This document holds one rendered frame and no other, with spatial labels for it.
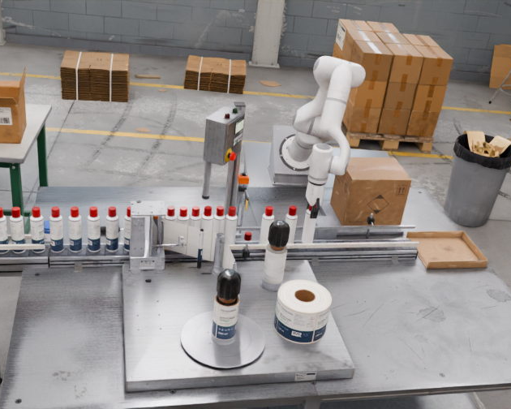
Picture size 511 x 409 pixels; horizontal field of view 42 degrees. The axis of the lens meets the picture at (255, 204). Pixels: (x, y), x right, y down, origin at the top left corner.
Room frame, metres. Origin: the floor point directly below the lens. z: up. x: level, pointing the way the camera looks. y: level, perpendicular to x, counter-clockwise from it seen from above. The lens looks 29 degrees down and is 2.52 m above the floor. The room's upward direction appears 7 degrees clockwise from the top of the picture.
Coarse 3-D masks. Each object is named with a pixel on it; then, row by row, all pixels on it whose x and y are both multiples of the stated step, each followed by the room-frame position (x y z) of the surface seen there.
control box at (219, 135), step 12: (228, 108) 2.64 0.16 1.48; (216, 120) 2.49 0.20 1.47; (228, 120) 2.51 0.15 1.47; (216, 132) 2.49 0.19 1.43; (228, 132) 2.48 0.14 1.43; (240, 132) 2.60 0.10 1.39; (204, 144) 2.50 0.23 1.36; (216, 144) 2.49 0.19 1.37; (228, 144) 2.49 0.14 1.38; (240, 144) 2.61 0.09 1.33; (204, 156) 2.50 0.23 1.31; (216, 156) 2.48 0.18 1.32
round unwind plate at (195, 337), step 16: (192, 320) 1.96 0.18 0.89; (208, 320) 1.97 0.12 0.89; (240, 320) 1.99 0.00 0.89; (192, 336) 1.87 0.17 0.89; (208, 336) 1.88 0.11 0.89; (240, 336) 1.90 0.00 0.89; (256, 336) 1.91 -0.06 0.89; (192, 352) 1.79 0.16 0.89; (208, 352) 1.80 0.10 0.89; (224, 352) 1.81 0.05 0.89; (240, 352) 1.82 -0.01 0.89; (256, 352) 1.83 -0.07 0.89
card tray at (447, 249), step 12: (420, 240) 2.83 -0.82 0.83; (432, 240) 2.84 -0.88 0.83; (444, 240) 2.86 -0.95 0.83; (456, 240) 2.87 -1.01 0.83; (468, 240) 2.85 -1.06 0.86; (420, 252) 2.72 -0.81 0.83; (432, 252) 2.73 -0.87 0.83; (444, 252) 2.74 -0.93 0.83; (456, 252) 2.76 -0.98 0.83; (468, 252) 2.77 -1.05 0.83; (480, 252) 2.73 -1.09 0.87; (432, 264) 2.60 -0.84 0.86; (444, 264) 2.61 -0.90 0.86; (456, 264) 2.63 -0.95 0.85; (468, 264) 2.64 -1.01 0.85; (480, 264) 2.66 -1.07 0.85
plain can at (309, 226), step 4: (308, 212) 2.57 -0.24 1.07; (308, 216) 2.56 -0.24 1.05; (308, 220) 2.56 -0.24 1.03; (312, 220) 2.56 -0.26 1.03; (304, 224) 2.57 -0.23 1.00; (308, 224) 2.56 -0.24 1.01; (312, 224) 2.56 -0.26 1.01; (304, 228) 2.57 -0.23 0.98; (308, 228) 2.56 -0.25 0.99; (312, 228) 2.56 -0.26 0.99; (304, 232) 2.57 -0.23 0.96; (308, 232) 2.56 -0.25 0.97; (312, 232) 2.57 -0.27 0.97; (304, 236) 2.56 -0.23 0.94; (308, 236) 2.56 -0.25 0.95; (312, 236) 2.57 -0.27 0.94; (304, 240) 2.56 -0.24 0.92; (308, 240) 2.56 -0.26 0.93; (312, 240) 2.58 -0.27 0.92
